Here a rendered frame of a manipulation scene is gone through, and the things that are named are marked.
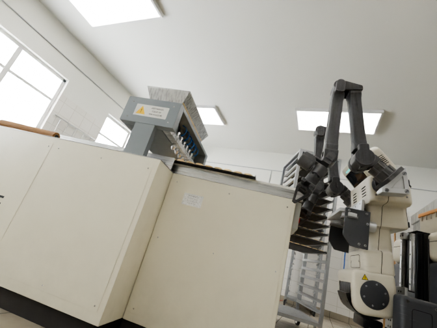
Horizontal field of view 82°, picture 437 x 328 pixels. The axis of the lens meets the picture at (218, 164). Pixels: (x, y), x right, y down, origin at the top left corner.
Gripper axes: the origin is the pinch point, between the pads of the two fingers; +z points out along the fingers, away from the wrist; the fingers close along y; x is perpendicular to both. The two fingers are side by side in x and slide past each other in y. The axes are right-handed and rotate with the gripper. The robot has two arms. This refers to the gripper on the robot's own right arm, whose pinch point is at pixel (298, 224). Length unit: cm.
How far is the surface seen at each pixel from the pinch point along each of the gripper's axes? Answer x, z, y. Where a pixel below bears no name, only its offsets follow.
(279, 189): -17.0, -6.6, 21.2
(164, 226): -58, 42, 23
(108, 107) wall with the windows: -381, -48, -209
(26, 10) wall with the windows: -422, -70, -39
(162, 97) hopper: -104, -19, 31
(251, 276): -7.4, 36.8, 22.6
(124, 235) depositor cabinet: -64, 54, 42
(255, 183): -29.5, -3.2, 21.3
